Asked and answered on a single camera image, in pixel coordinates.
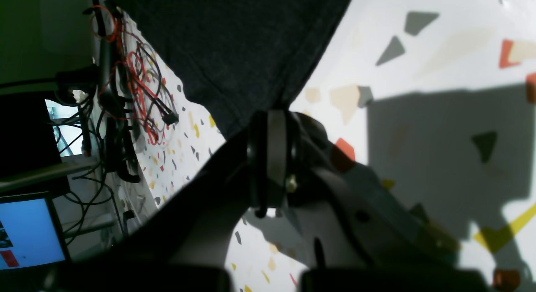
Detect dark grey T-shirt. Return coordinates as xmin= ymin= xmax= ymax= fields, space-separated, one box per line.
xmin=111 ymin=0 xmax=351 ymax=140

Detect black cables behind table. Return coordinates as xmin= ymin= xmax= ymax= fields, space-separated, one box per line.
xmin=50 ymin=66 xmax=143 ymax=246

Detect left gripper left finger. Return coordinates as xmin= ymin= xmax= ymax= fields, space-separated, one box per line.
xmin=55 ymin=110 xmax=300 ymax=292

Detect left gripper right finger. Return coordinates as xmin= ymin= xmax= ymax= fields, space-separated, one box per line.
xmin=289 ymin=112 xmax=488 ymax=292

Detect red black wire bundle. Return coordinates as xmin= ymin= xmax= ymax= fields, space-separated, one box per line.
xmin=84 ymin=5 xmax=180 ymax=183

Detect computer monitor blue screen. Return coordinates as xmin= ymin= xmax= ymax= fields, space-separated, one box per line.
xmin=0 ymin=191 xmax=71 ymax=272

